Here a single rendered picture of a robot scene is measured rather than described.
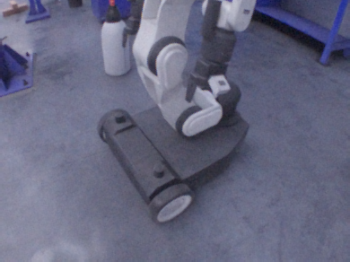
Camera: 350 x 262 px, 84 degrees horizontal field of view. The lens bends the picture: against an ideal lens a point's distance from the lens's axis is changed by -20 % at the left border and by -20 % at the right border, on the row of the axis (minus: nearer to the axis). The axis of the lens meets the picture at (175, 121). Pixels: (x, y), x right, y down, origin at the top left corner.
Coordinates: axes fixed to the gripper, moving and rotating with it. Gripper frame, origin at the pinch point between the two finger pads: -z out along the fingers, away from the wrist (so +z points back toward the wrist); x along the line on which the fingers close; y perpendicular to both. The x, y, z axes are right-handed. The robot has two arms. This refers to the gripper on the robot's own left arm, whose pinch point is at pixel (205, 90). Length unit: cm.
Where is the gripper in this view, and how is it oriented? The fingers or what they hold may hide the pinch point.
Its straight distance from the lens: 69.6
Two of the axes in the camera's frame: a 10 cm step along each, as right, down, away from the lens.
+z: 2.0, -8.0, -5.7
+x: -8.0, 2.0, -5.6
